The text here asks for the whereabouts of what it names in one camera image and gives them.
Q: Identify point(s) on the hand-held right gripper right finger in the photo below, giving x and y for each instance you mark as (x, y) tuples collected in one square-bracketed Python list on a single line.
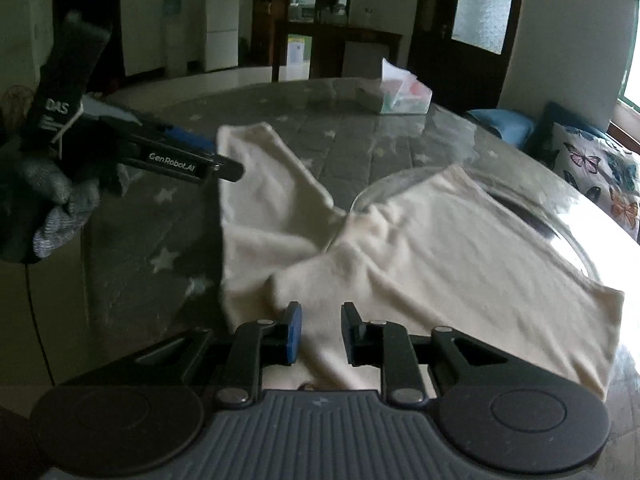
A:
[(351, 337)]

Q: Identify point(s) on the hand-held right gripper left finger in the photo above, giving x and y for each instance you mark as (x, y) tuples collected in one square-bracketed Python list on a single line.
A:
[(295, 332)]

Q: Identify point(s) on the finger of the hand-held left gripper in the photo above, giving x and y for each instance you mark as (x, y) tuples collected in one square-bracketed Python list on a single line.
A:
[(187, 139), (185, 162)]

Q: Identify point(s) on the cream long-sleeved garment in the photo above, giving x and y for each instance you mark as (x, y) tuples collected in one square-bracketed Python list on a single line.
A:
[(425, 270)]

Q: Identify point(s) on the person's left hand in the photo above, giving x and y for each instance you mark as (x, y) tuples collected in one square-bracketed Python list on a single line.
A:
[(52, 195)]

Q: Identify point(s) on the white refrigerator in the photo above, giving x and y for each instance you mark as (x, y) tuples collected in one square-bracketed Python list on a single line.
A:
[(222, 25)]

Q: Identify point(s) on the green white carton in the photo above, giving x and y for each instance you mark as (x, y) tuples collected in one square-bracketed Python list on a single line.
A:
[(300, 50)]

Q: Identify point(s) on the dark wooden sideboard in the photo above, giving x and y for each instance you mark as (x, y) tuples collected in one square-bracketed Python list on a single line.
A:
[(365, 35)]

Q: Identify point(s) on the white tissue box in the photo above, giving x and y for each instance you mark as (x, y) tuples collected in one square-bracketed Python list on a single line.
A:
[(400, 102)]

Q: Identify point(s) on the blue sofa cushion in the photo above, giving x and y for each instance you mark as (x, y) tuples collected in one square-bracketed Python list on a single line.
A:
[(500, 125)]

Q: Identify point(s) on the teal sofa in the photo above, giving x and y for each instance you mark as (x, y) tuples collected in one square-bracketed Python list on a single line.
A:
[(550, 127)]

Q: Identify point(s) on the butterfly print pillow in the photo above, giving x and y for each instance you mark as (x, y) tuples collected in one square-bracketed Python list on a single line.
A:
[(600, 175)]

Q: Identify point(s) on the dark door with frosted glass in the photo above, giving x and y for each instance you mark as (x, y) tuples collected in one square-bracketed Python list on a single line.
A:
[(482, 5)]

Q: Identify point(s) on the green framed window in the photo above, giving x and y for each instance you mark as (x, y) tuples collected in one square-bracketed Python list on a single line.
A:
[(632, 92)]

